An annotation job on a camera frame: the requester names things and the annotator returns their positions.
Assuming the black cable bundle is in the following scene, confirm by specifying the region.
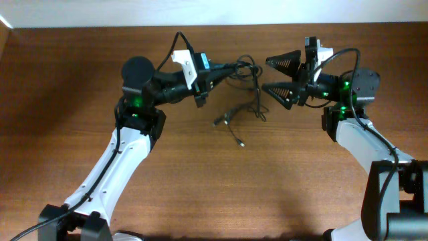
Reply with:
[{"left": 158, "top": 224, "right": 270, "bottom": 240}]
[{"left": 227, "top": 54, "right": 269, "bottom": 122}]

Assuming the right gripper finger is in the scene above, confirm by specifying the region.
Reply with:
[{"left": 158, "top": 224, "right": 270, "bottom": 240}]
[
  {"left": 261, "top": 82, "right": 300, "bottom": 110},
  {"left": 265, "top": 50, "right": 301, "bottom": 78}
]

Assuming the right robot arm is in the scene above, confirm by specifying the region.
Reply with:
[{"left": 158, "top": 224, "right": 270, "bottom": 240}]
[{"left": 262, "top": 48, "right": 427, "bottom": 240}]

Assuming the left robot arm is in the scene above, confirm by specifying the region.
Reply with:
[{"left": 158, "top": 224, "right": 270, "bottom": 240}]
[{"left": 37, "top": 50, "right": 238, "bottom": 240}]

